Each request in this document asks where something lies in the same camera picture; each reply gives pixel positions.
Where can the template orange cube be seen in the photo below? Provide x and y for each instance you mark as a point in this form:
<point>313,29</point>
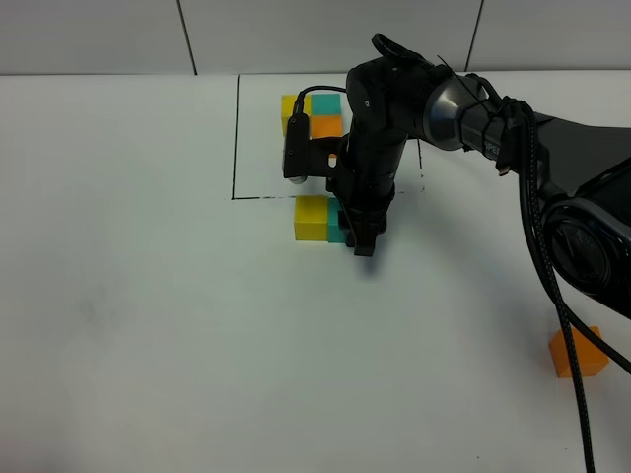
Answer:
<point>324,126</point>

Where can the template yellow cube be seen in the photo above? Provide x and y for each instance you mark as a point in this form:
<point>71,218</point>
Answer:
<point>287,109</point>

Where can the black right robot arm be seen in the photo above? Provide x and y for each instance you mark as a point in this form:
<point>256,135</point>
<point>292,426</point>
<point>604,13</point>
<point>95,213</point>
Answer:
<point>576,178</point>

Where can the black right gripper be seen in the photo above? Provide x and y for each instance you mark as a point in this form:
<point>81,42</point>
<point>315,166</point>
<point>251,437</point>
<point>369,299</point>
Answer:
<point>364,185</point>

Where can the template green cube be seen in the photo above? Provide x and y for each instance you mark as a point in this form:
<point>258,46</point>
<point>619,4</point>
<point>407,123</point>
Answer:
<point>326,105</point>

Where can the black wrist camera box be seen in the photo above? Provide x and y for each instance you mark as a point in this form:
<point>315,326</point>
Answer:
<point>305,157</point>

